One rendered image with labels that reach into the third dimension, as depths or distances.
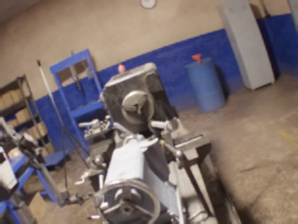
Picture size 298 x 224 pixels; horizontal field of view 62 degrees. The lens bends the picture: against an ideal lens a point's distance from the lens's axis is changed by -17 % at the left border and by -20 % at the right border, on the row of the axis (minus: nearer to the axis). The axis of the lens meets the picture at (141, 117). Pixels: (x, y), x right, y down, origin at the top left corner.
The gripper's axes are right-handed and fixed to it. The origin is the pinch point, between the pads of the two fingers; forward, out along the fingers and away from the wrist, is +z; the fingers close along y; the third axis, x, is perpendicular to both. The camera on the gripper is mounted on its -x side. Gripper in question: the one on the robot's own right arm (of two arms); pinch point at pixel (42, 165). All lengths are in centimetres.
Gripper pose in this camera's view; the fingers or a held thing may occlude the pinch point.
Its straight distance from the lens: 182.3
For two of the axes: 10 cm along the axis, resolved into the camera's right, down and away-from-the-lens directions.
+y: 0.7, -2.8, 9.6
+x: -6.3, 7.4, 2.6
